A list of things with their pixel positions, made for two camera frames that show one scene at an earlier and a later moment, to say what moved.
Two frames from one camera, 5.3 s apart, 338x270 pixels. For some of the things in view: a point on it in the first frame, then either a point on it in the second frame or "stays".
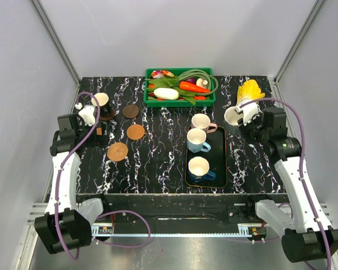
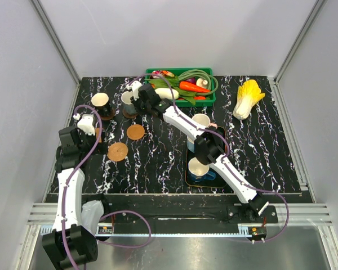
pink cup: x=202 y=121 stays
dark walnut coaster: x=107 y=113 stays
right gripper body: x=252 y=130 to x=142 y=108
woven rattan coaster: x=117 y=151 stays
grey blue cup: x=231 y=116 to x=127 y=102
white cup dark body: x=102 y=98 stays
